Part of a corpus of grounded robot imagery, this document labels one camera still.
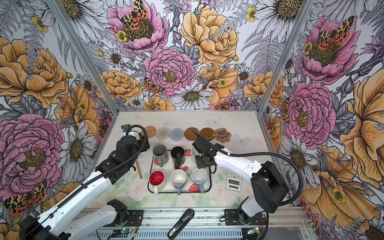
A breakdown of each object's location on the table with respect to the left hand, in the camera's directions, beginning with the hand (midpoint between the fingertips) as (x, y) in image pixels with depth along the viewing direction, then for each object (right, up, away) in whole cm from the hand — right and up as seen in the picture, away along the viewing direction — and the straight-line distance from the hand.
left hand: (140, 141), depth 78 cm
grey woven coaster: (+15, +1, +30) cm, 33 cm away
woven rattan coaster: (-4, +3, +30) cm, 31 cm away
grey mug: (+7, -9, +14) cm, 18 cm away
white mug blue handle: (+30, -20, +6) cm, 37 cm away
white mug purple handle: (+18, -22, +8) cm, 29 cm away
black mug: (+17, -11, +16) cm, 26 cm away
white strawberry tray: (+35, -25, +6) cm, 44 cm away
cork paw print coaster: (+47, +1, +29) cm, 55 cm away
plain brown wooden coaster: (+24, +1, +32) cm, 40 cm away
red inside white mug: (+6, -22, +7) cm, 24 cm away
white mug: (+27, -8, +9) cm, 30 cm away
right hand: (+32, -15, +6) cm, 36 cm away
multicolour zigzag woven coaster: (+5, +2, +30) cm, 30 cm away
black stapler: (+21, -38, -10) cm, 44 cm away
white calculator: (+50, -23, +7) cm, 55 cm away
